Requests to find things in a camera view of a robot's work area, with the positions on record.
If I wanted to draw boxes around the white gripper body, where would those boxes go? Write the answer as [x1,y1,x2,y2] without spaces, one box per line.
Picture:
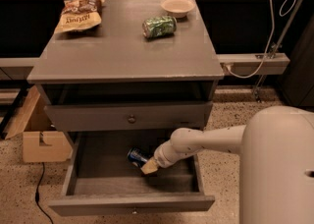
[154,141,183,168]

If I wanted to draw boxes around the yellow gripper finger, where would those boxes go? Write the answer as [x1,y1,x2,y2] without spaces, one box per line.
[141,157,159,175]

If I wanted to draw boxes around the blue pepsi can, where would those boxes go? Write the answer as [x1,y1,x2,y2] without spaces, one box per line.
[127,147,150,168]

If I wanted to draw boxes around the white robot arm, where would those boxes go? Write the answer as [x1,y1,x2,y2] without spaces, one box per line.
[142,106,314,224]

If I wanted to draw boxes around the closed grey upper drawer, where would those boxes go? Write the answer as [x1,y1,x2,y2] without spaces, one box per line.
[45,102,213,132]

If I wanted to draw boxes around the open grey lower drawer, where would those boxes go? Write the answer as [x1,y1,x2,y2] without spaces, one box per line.
[49,130,215,216]

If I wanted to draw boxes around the grey drawer cabinet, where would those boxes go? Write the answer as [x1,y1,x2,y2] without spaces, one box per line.
[26,0,226,138]

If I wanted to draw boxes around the green soda can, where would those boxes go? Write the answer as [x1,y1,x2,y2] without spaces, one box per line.
[142,16,177,39]

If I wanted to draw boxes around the cardboard box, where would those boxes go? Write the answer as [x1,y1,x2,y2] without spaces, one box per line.
[5,86,73,163]

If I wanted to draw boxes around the white bowl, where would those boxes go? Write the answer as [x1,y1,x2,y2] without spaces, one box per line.
[161,0,195,19]

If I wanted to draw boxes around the brown chip bag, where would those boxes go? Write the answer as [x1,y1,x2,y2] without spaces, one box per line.
[54,0,105,33]

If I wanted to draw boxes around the black floor cable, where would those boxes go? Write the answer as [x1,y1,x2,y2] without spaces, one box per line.
[34,162,55,224]

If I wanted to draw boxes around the grey wall rail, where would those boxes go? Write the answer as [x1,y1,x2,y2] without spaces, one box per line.
[217,53,289,77]

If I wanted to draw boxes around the white cable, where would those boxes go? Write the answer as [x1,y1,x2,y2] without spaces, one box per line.
[224,0,298,80]

